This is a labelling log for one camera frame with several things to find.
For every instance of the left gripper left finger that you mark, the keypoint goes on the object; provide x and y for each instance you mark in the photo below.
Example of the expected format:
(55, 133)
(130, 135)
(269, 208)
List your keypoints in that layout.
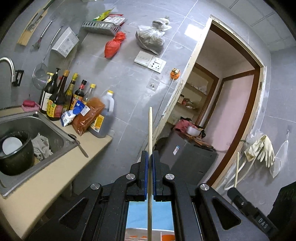
(127, 188)

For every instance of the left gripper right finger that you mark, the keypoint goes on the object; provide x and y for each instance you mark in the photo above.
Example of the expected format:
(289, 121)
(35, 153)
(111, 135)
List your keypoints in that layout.
(169, 187)

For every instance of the wooden chopstick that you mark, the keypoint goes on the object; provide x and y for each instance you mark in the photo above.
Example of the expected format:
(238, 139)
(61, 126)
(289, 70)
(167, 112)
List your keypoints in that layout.
(150, 185)
(236, 170)

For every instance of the chrome kitchen faucet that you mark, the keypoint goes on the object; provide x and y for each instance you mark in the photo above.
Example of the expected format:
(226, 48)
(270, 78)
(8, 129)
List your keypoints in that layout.
(16, 75)

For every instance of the grey small fridge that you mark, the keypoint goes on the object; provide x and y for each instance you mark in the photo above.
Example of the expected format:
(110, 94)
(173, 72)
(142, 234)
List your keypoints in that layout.
(185, 158)

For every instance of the hanging clear plastic bag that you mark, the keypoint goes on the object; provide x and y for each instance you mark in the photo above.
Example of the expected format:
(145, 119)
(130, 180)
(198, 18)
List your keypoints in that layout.
(280, 157)

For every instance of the cream rubber gloves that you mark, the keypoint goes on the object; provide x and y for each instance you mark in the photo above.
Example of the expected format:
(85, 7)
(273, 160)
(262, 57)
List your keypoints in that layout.
(261, 150)

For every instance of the large vinegar jug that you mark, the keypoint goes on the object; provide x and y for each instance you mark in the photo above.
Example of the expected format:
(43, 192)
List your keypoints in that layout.
(102, 124)

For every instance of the orange spice bag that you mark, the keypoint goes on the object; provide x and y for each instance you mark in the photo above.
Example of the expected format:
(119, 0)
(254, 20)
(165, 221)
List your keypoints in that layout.
(83, 120)

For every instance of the wooden shelf unit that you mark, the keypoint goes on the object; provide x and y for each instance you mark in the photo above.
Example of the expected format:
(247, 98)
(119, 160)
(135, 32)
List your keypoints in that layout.
(195, 97)

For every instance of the stainless steel sink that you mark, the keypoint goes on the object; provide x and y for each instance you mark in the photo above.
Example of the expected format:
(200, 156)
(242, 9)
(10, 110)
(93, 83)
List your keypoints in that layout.
(34, 123)

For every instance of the dark soy sauce bottle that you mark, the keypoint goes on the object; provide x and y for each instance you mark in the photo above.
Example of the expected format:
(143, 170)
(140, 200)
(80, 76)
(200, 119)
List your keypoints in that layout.
(56, 101)

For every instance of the black pot in sink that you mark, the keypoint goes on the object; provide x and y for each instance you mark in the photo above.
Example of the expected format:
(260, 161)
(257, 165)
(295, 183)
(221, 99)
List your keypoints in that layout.
(17, 153)

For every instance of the pink soap dish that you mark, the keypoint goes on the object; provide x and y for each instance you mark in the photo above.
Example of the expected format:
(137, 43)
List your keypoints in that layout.
(29, 105)

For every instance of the red plastic bag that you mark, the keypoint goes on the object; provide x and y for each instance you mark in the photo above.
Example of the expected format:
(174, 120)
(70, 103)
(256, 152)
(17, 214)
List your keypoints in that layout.
(113, 46)

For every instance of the clear bag of dried goods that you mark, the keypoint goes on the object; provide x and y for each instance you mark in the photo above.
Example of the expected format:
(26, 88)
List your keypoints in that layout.
(151, 37)

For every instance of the wooden knife holder board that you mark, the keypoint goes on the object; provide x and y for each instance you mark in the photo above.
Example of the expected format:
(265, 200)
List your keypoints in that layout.
(33, 23)

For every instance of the orange wall hook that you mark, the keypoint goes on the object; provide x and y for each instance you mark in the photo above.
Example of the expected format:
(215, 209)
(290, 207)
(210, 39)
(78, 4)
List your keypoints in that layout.
(174, 74)

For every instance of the white wall socket panel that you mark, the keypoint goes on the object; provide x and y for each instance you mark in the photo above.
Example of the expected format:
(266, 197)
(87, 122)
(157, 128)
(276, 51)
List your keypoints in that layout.
(150, 61)

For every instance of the hanging wire strainer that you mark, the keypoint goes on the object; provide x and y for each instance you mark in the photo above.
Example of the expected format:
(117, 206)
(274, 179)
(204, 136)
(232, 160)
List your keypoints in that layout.
(39, 76)

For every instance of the white box on wall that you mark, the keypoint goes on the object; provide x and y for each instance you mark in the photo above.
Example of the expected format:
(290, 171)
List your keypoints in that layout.
(67, 41)

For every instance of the grey wall rack with packets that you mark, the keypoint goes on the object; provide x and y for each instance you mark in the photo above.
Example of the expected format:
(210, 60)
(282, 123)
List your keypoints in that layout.
(107, 23)

